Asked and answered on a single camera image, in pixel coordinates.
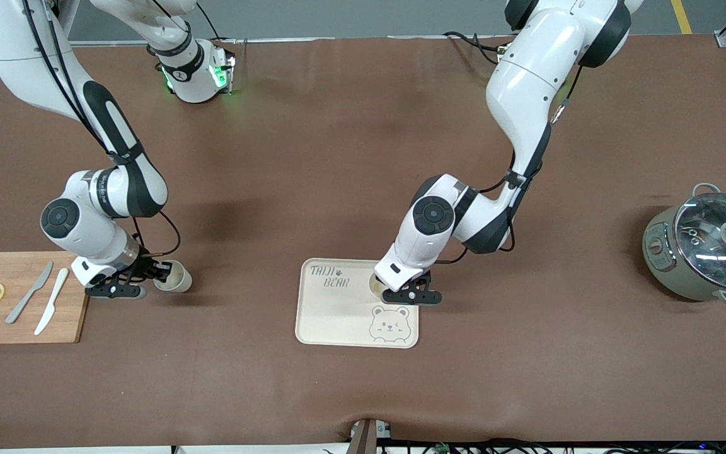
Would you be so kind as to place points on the metal table edge bracket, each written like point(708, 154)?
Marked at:
point(366, 438)

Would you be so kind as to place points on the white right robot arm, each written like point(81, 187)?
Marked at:
point(104, 195)

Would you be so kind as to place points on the brown table mat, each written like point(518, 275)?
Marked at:
point(363, 157)

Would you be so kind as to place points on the white plastic cup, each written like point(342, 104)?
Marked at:
point(377, 285)
point(180, 280)

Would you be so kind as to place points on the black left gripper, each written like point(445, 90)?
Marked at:
point(421, 281)

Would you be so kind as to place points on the grey plastic knife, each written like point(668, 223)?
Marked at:
point(29, 293)

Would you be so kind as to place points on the wooden cutting board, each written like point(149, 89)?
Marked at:
point(23, 328)

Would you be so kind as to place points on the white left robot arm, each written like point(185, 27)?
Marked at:
point(527, 82)

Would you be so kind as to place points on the white plastic knife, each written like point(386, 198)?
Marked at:
point(52, 301)

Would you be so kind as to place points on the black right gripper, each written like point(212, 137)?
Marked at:
point(143, 267)

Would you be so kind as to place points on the cream bear print tray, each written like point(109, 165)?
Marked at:
point(338, 321)

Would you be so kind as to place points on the grey cooking pot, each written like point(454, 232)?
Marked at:
point(668, 271)

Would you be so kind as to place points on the glass pot lid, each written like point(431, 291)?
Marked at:
point(709, 239)

